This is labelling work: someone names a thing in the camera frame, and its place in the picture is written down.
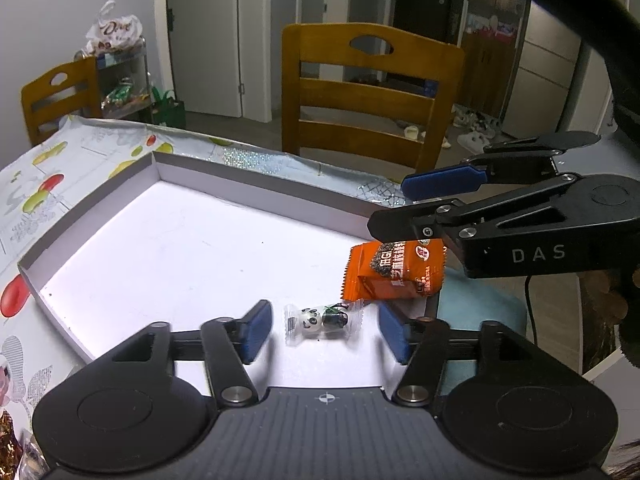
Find white door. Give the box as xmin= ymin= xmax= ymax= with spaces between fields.
xmin=167 ymin=0 xmax=281 ymax=121

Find orange snack packet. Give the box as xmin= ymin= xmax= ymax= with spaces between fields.
xmin=340 ymin=240 xmax=447 ymax=303

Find gold foil wrapper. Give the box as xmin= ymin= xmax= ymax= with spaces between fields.
xmin=0 ymin=407 xmax=23 ymax=480

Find person's right forearm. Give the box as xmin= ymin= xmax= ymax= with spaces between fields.
xmin=580 ymin=266 xmax=640 ymax=376

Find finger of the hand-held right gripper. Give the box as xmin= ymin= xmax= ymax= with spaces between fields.
xmin=401 ymin=131 xmax=602 ymax=201
xmin=368 ymin=174 xmax=581 ymax=241

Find white plastic bag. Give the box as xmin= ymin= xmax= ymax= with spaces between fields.
xmin=85 ymin=0 xmax=143 ymax=56

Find white wardrobe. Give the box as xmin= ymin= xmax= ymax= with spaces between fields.
xmin=500 ymin=0 xmax=586 ymax=141

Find green tote bag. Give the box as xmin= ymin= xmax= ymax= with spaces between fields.
xmin=150 ymin=89 xmax=187 ymax=128

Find metal rack cart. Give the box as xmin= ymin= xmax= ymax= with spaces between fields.
xmin=75 ymin=35 xmax=151 ymax=123

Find dark entrance door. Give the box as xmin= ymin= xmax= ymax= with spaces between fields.
xmin=395 ymin=0 xmax=468 ymax=46

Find brown shoe cabinet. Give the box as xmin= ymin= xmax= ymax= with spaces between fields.
xmin=457 ymin=0 xmax=531 ymax=121

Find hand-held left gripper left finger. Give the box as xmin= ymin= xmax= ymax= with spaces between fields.
xmin=95 ymin=300 xmax=274 ymax=407

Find dark blurred bar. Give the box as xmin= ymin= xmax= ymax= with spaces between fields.
xmin=470 ymin=0 xmax=640 ymax=131

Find green snack packets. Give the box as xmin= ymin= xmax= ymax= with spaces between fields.
xmin=102 ymin=80 xmax=148 ymax=111

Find black cable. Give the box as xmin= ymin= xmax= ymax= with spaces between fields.
xmin=524 ymin=275 xmax=543 ymax=351

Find wooden chair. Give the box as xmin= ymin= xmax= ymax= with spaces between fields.
xmin=281 ymin=22 xmax=466 ymax=173
xmin=21 ymin=57 xmax=103 ymax=148

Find white shallow cardboard box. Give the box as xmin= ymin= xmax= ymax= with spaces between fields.
xmin=17 ymin=151 xmax=443 ymax=393

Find fruit print tablecloth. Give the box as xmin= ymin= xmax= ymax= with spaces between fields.
xmin=0 ymin=114 xmax=416 ymax=480

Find panda print candy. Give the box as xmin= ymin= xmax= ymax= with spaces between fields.
xmin=283 ymin=300 xmax=363 ymax=346

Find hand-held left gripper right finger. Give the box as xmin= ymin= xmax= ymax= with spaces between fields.
xmin=377 ymin=304 xmax=546 ymax=407

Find pile of shoes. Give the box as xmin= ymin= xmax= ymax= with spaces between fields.
xmin=452 ymin=105 xmax=501 ymax=136

